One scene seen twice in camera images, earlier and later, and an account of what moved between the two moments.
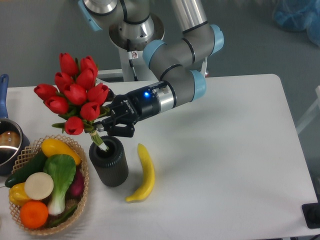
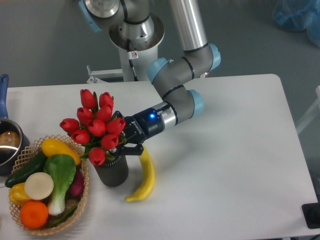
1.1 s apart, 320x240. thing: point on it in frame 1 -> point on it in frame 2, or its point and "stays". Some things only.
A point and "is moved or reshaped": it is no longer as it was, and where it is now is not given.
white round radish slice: x=38 y=186 stays
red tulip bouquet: x=76 y=96 is moved or reshaped
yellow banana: x=149 y=175 stays
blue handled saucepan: x=13 y=139 stays
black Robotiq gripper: x=125 y=109 -> x=138 y=128
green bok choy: x=62 y=170 stays
